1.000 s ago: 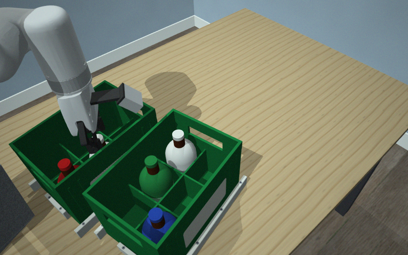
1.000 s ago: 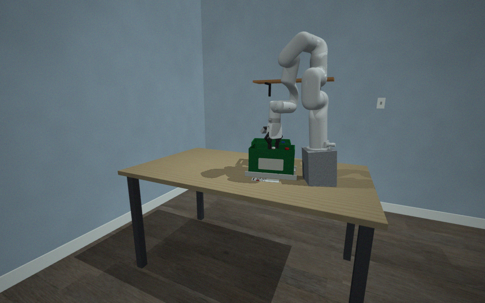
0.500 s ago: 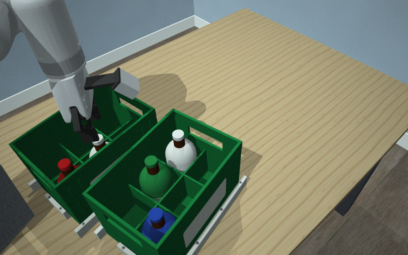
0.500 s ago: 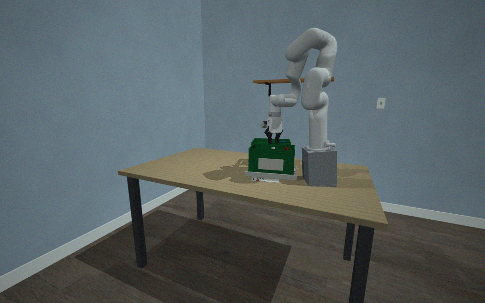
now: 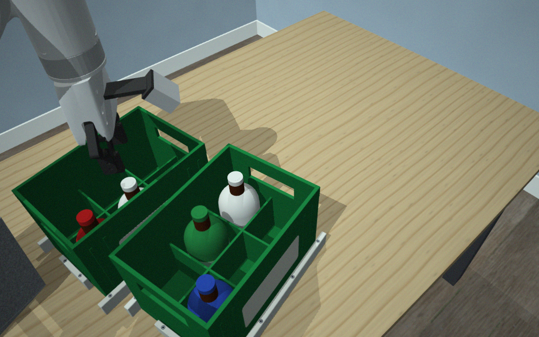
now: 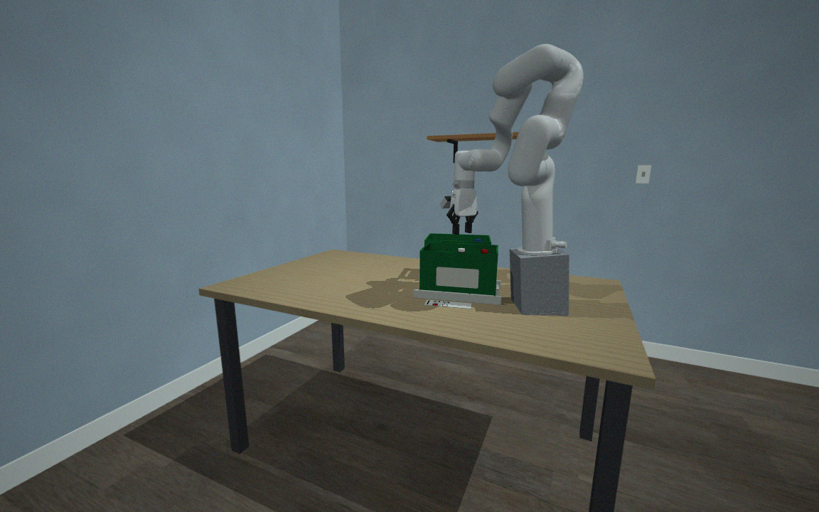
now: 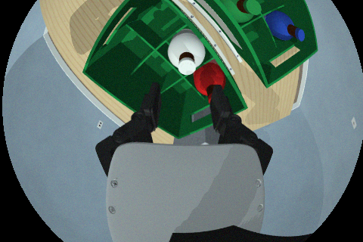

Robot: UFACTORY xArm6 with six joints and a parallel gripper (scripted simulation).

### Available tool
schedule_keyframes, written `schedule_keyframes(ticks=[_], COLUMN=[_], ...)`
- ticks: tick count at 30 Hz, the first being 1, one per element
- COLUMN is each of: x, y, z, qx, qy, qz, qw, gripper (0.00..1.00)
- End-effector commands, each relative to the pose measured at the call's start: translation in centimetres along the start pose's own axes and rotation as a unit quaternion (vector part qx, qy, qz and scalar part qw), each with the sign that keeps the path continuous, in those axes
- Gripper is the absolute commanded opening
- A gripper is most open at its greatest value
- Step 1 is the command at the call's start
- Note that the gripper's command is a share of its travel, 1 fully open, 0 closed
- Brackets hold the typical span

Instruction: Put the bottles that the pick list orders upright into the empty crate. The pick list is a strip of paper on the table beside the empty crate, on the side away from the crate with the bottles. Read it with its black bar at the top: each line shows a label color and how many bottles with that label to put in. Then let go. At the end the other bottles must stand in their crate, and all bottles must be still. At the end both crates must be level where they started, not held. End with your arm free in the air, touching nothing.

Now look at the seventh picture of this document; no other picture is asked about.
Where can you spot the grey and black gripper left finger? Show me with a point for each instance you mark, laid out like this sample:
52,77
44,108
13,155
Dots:
138,129

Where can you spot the blue bottle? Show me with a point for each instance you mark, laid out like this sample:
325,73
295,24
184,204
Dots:
282,26

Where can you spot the white bottle with grey band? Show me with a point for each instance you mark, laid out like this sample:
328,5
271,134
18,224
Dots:
185,50

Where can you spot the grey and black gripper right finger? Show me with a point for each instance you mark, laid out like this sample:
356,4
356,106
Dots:
230,127

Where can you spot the green plastic bottle crate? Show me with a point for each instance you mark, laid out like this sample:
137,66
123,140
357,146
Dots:
259,47
126,65

